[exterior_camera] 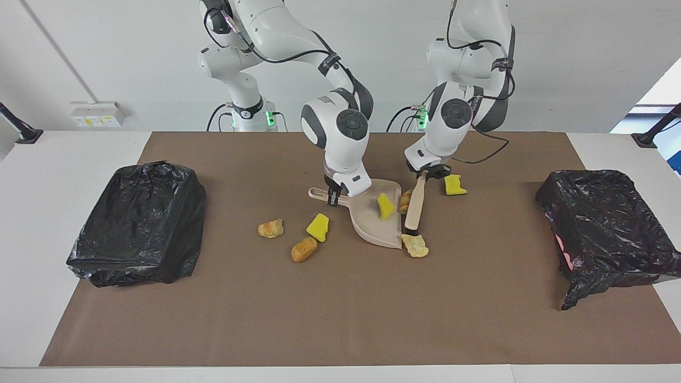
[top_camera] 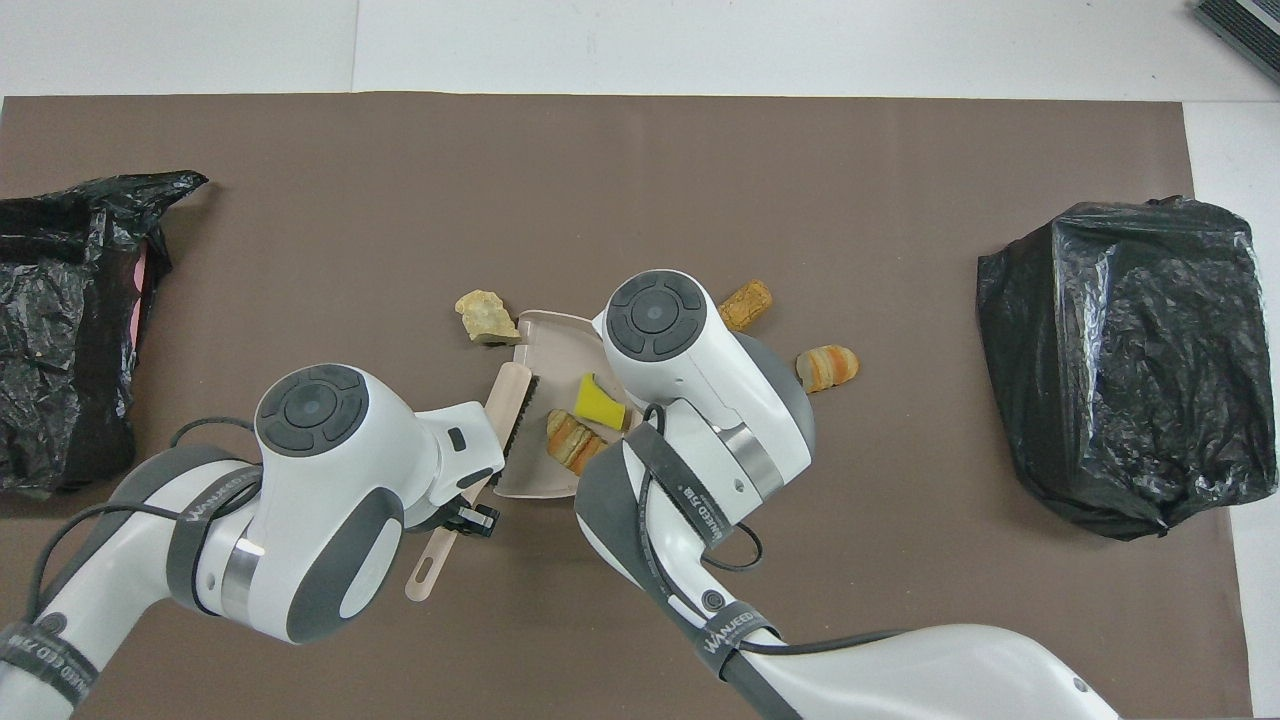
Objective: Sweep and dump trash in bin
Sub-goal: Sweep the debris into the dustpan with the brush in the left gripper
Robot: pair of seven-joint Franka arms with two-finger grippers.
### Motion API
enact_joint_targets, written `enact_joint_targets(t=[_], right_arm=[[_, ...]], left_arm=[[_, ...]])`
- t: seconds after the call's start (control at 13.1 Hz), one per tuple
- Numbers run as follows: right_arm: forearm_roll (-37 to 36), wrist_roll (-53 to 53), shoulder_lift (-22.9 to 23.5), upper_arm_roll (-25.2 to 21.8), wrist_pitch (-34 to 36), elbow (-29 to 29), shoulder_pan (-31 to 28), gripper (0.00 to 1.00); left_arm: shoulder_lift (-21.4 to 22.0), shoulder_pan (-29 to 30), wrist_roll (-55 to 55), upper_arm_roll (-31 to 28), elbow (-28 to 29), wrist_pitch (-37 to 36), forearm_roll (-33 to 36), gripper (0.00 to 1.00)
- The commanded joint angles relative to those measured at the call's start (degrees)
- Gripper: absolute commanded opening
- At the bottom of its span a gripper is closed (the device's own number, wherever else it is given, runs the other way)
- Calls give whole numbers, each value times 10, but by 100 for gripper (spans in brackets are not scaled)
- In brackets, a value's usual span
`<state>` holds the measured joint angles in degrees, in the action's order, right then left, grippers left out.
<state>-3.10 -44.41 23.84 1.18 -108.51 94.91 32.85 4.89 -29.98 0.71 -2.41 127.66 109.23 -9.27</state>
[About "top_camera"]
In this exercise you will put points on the beige hand brush black bristles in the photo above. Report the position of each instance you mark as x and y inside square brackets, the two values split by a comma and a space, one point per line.
[505, 400]

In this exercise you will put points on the small yellow sponge piece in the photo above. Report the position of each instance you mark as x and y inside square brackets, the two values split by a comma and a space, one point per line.
[598, 402]

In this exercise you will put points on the brown paper table mat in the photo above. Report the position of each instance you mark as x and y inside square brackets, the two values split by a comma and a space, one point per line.
[400, 150]

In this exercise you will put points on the dark grey ribbed device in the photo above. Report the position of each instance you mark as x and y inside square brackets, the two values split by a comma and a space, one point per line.
[1245, 25]

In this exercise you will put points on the pale trash piece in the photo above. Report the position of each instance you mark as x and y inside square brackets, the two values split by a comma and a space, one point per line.
[485, 315]

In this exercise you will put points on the pink plastic bin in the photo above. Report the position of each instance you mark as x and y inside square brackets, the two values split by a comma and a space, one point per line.
[141, 295]

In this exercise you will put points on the orange striped foam piece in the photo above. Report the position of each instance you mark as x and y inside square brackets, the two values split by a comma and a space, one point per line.
[572, 440]
[828, 368]

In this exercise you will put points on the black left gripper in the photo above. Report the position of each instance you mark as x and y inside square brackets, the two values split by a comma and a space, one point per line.
[472, 518]

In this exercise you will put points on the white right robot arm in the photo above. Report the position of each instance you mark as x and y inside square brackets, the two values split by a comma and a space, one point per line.
[700, 400]

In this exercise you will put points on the beige plastic dustpan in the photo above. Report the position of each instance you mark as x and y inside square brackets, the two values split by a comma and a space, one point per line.
[560, 350]

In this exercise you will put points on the brown cork-like trash piece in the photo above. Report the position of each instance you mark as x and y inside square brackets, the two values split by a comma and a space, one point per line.
[748, 303]

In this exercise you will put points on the black plastic trash bag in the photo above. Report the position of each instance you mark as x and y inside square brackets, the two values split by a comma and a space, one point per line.
[1110, 350]
[60, 300]

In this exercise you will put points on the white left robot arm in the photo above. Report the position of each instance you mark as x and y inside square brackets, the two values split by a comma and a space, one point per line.
[300, 520]

